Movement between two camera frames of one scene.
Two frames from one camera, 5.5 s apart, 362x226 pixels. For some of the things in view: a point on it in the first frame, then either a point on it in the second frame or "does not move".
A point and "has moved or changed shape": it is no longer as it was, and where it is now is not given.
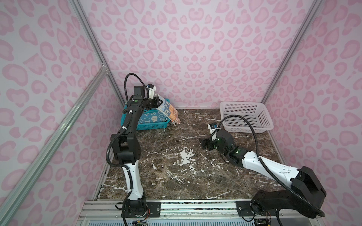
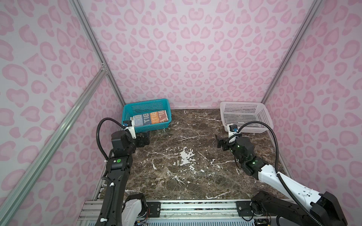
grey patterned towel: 171,114 has moved or changed shape
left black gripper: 155,104 → 141,143
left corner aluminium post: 79,11 does not move
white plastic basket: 256,112 does not move
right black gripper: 209,147 → 219,141
